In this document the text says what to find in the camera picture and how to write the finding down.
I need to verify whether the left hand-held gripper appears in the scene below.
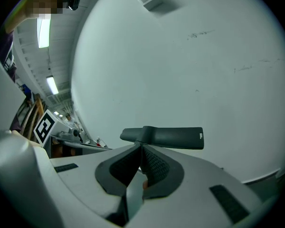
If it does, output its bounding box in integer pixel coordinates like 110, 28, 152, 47
33, 109, 113, 152

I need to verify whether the person's head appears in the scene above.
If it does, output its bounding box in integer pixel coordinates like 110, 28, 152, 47
4, 0, 71, 33

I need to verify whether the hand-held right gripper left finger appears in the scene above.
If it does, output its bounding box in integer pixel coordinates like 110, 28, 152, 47
49, 142, 143, 228

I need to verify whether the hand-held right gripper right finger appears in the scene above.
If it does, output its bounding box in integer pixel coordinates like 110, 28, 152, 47
129, 143, 265, 228

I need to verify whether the wooden rack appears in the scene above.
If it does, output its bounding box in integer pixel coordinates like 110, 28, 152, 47
20, 93, 48, 140

